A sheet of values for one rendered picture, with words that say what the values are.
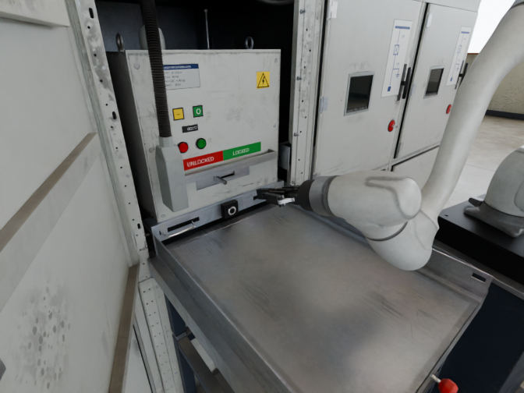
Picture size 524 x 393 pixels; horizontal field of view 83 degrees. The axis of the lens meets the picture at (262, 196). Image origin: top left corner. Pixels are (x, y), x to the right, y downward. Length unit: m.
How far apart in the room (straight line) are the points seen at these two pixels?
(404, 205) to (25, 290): 0.53
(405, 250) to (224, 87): 0.65
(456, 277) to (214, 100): 0.82
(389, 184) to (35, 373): 0.54
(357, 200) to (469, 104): 0.30
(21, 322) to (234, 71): 0.78
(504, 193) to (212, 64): 1.03
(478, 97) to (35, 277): 0.77
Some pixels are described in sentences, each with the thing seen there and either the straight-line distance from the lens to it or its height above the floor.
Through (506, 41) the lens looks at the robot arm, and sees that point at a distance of 0.78.
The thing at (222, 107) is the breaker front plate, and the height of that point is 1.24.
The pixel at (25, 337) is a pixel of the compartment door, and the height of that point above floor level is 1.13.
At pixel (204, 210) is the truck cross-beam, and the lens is 0.99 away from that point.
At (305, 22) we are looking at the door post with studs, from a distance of 1.09.
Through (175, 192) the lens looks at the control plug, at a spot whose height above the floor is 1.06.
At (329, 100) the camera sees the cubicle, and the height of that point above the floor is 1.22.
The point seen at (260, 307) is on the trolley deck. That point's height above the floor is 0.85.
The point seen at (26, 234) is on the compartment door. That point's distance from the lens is 0.39.
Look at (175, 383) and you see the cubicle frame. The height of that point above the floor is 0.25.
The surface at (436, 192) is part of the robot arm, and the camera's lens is 0.73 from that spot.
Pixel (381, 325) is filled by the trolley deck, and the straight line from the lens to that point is 0.76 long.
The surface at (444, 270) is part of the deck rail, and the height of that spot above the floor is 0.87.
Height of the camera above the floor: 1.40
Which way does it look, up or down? 27 degrees down
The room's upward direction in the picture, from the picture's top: straight up
